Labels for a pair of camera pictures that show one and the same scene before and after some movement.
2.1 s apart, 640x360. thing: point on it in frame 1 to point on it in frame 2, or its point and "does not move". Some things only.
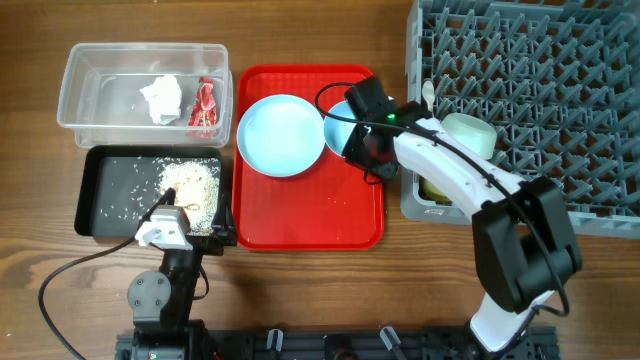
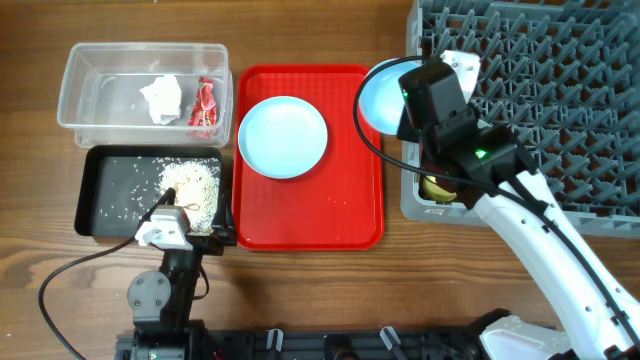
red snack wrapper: (204, 109) does not move
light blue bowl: (337, 131) to (380, 95)
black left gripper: (223, 225) does not move
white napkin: (164, 98) does not move
